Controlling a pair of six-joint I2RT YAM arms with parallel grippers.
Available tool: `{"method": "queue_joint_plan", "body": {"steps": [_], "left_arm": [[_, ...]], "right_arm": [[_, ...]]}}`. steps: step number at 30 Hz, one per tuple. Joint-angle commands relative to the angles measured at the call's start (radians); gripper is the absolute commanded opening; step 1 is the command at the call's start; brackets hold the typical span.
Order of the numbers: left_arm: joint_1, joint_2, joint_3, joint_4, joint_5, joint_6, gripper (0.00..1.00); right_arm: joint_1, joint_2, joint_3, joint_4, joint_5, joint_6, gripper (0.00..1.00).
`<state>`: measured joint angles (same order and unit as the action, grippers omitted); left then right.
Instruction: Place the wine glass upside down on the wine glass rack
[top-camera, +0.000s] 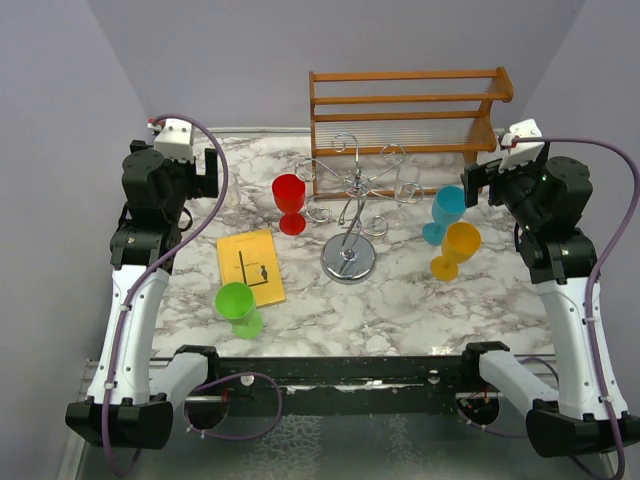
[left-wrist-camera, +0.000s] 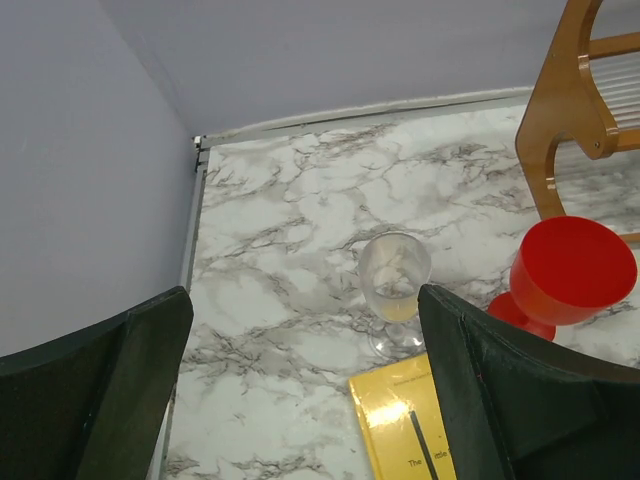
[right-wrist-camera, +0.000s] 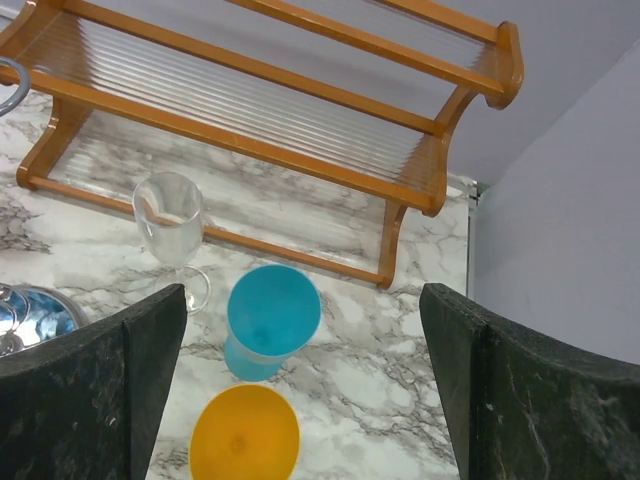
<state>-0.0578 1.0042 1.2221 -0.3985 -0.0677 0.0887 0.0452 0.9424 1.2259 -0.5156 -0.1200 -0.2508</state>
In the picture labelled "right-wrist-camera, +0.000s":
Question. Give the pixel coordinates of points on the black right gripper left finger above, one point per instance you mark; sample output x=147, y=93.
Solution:
x=88, y=404

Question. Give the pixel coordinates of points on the blue plastic wine glass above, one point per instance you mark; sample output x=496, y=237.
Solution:
x=273, y=311

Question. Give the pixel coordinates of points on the chrome wine glass rack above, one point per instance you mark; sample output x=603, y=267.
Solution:
x=31, y=315

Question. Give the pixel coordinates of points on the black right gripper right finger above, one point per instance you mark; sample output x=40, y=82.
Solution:
x=522, y=405

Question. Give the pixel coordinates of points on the clear wine glass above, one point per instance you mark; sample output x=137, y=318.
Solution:
x=168, y=209

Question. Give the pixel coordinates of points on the yellow plastic wine glass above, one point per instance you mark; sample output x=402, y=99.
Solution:
x=248, y=431

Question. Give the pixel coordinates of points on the wooden slatted rack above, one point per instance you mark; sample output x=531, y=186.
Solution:
x=89, y=58

